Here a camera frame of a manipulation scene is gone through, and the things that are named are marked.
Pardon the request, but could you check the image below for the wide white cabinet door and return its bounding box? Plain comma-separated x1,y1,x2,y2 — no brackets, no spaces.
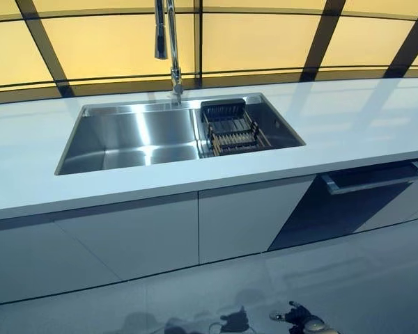
0,191,200,307

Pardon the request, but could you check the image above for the dark window frame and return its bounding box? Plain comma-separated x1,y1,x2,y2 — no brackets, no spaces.
0,0,418,105

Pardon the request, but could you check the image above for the chrome pull-down faucet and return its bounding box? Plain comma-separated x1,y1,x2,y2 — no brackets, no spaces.
154,0,185,105

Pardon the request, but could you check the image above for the stainless steel sink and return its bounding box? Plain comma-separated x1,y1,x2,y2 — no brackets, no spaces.
54,92,307,177

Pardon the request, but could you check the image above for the silver dishwasher door handle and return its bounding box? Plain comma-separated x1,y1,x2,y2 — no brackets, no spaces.
320,159,418,195

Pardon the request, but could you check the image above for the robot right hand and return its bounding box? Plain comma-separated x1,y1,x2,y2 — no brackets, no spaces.
269,301,335,334

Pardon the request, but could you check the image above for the dishwasher door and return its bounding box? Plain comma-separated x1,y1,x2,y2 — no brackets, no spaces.
268,156,418,252

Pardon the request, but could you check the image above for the narrow white cabinet door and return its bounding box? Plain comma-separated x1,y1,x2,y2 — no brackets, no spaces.
197,173,316,265

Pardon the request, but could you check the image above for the black wire dish rack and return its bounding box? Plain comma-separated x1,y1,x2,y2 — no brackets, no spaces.
200,99,271,157

